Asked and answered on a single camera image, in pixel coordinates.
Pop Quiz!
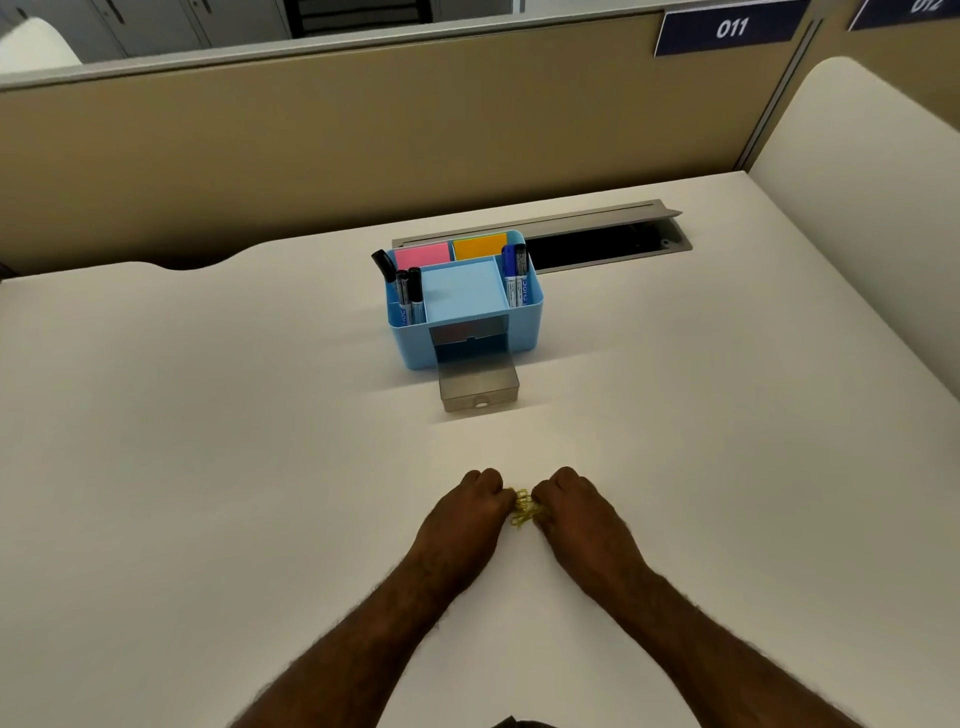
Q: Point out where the person's left hand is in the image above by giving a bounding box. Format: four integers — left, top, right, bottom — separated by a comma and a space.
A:
411, 468, 518, 595

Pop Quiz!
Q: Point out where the person's right hand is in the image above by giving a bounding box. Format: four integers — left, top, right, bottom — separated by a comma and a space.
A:
531, 466, 652, 601

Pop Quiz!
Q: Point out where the bunch of gold paper clips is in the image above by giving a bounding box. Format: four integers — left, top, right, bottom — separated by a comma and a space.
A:
510, 488, 543, 531

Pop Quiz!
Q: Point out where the person's right forearm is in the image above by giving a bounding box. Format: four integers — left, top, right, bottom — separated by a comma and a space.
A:
577, 566, 864, 728

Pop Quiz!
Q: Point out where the person's left forearm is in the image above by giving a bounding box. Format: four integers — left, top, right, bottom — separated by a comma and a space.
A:
228, 558, 489, 728

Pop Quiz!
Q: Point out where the grey translucent drawer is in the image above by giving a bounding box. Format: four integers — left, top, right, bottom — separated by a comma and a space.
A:
437, 358, 522, 414

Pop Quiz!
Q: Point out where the blue desk organizer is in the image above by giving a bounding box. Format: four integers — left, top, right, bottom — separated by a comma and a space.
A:
385, 229, 547, 372

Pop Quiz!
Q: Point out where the blue sticky note pad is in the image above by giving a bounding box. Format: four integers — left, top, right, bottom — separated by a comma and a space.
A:
420, 258, 511, 324

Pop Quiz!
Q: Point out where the orange sticky note pad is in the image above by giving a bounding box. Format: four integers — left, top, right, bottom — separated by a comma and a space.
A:
451, 232, 510, 262

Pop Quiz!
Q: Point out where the pink sticky note pad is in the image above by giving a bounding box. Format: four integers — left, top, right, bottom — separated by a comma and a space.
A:
394, 242, 453, 272

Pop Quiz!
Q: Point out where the beige desk partition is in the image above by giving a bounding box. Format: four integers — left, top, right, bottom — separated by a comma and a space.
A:
0, 0, 960, 276

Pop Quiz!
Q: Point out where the white side divider panel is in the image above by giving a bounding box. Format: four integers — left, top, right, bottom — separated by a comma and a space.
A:
748, 57, 960, 429

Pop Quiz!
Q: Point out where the navy number sign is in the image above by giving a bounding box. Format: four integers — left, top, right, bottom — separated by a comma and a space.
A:
654, 0, 813, 57
847, 0, 960, 32

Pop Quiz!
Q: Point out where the grey cabinet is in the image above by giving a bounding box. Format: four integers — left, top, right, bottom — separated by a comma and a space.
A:
0, 0, 294, 65

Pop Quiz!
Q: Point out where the white chair back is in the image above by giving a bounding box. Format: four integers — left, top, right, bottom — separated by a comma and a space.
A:
0, 17, 82, 75

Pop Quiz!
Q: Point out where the grey cable grommet tray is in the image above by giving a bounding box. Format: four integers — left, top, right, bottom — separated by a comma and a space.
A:
391, 199, 693, 276

